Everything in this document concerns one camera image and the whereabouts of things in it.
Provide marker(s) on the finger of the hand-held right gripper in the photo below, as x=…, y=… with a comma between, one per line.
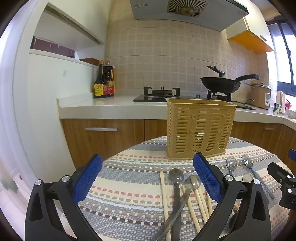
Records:
x=277, y=171
x=292, y=154

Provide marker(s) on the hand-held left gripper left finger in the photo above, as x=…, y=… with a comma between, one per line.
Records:
x=89, y=178

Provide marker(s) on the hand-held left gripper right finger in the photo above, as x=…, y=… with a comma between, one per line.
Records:
x=208, y=178

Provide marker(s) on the wooden chopstick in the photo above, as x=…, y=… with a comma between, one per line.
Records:
x=207, y=201
x=201, y=206
x=165, y=208
x=190, y=208

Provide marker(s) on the yellow plastic utensil basket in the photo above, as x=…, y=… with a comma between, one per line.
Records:
x=201, y=129

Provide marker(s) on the wooden cabinet door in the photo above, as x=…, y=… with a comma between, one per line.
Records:
x=252, y=132
x=156, y=129
x=289, y=139
x=104, y=146

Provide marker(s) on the striped woven tablecloth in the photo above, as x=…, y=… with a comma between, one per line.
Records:
x=129, y=185

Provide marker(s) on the small dark cup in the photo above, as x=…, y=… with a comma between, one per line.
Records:
x=277, y=107

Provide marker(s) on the white kettle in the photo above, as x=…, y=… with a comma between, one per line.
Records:
x=281, y=99

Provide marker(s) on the beige rice cooker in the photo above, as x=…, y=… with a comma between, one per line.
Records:
x=260, y=95

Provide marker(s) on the white kitchen countertop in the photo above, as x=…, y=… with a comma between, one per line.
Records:
x=104, y=105

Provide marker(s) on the slim yellow label sauce bottle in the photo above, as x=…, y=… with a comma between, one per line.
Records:
x=100, y=89

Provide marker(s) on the large red label sauce bottle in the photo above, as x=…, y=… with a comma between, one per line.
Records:
x=111, y=88

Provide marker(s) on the black wok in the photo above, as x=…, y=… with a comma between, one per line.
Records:
x=217, y=84

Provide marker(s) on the black glass gas stove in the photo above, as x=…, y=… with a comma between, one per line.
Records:
x=143, y=98

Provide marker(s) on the dark framed window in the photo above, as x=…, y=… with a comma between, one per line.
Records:
x=284, y=53

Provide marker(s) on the black spatula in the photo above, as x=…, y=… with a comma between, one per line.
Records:
x=217, y=70

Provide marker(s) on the grey range hood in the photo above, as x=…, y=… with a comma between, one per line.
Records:
x=157, y=11

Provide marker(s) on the wall cabinet with orange underside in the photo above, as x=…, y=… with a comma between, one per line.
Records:
x=252, y=40

